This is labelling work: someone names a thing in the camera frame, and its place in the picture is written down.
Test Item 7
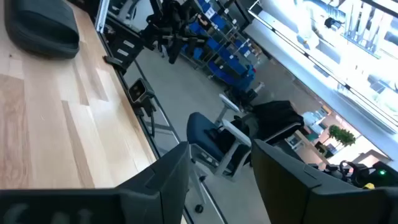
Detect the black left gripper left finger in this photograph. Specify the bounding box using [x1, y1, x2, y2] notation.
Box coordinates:
[0, 141, 191, 224]

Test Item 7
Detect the black fabric covered chair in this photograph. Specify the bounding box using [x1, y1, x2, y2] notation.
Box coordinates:
[251, 100, 305, 146]

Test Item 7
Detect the aluminium frame post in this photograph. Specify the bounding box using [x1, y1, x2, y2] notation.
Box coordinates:
[95, 0, 110, 34]

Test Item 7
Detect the light wooden background desk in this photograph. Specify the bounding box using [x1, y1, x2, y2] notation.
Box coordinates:
[292, 129, 330, 166]

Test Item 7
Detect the green bushy background plant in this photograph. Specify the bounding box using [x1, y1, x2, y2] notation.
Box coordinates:
[323, 124, 357, 156]

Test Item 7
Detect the black device with green light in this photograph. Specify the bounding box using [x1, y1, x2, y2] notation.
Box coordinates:
[325, 160, 398, 190]

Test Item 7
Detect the black rubber slide sandal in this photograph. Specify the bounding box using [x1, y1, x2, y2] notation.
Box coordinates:
[4, 0, 80, 60]

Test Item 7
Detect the metal rack with blue bins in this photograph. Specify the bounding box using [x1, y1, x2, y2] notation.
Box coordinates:
[178, 0, 261, 93]

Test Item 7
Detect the black box with white labels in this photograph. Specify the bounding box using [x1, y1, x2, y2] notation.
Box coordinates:
[104, 17, 146, 75]

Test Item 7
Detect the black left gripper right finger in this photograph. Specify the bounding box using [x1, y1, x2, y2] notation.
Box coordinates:
[251, 139, 398, 224]

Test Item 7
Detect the small black table camera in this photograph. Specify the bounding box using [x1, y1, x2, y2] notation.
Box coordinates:
[127, 77, 158, 138]

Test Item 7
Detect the blue white office chair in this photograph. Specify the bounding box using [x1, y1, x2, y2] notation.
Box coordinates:
[185, 93, 253, 215]

